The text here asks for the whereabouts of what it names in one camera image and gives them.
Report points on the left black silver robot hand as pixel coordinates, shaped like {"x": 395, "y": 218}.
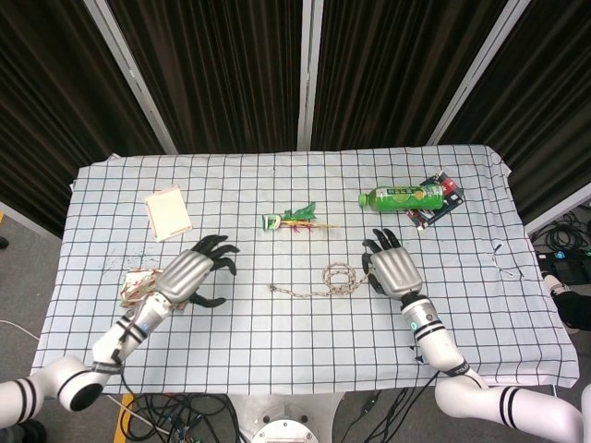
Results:
{"x": 184, "y": 277}

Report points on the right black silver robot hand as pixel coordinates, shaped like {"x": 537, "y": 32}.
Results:
{"x": 394, "y": 270}

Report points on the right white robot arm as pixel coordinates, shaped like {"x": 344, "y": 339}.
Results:
{"x": 438, "y": 341}

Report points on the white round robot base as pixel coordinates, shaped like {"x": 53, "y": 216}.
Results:
{"x": 286, "y": 415}

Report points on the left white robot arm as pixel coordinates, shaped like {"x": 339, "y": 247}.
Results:
{"x": 115, "y": 341}

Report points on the crumpled red-white wrapper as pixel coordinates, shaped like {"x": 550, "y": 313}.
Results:
{"x": 136, "y": 288}

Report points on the white paper notepad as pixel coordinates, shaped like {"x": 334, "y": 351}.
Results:
{"x": 168, "y": 214}

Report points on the green plastic drink bottle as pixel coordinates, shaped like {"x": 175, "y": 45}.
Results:
{"x": 401, "y": 197}

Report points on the green leafy toy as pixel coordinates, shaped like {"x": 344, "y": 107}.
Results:
{"x": 297, "y": 214}

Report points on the white black grid tablecloth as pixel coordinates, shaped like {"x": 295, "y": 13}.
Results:
{"x": 277, "y": 341}

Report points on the black electronics box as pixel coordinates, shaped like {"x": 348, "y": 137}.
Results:
{"x": 565, "y": 265}

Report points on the black pleated curtain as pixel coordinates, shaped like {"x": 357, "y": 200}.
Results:
{"x": 46, "y": 115}
{"x": 221, "y": 74}
{"x": 545, "y": 115}
{"x": 392, "y": 74}

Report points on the white partition post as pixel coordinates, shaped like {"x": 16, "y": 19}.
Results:
{"x": 131, "y": 76}
{"x": 308, "y": 74}
{"x": 478, "y": 76}

